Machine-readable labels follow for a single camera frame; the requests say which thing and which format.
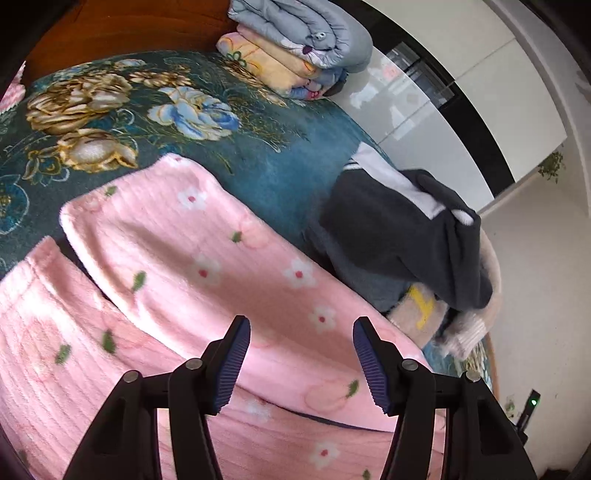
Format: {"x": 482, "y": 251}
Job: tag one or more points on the beige knit sweater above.
{"x": 466, "y": 318}

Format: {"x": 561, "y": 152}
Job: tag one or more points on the dark grey and white garment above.
{"x": 411, "y": 230}

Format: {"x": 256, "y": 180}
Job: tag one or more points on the grey blue garment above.
{"x": 360, "y": 272}

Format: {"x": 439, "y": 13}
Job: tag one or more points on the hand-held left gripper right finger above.
{"x": 371, "y": 360}

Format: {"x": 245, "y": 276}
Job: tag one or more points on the teal floral bed blanket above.
{"x": 152, "y": 124}

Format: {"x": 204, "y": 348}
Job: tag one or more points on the black device with green light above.
{"x": 526, "y": 413}

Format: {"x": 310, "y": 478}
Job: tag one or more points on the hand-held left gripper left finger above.
{"x": 234, "y": 360}

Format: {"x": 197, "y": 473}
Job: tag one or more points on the pink floral fleece pants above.
{"x": 194, "y": 295}

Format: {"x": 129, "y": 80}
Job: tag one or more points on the folded peach floral blanket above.
{"x": 272, "y": 60}

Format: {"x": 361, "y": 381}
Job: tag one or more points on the folded grey quilt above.
{"x": 318, "y": 34}

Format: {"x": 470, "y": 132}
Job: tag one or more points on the white glossy wardrobe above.
{"x": 438, "y": 101}

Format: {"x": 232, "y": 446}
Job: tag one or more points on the wooden headboard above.
{"x": 124, "y": 27}

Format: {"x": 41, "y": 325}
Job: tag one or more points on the green potted plant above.
{"x": 551, "y": 167}

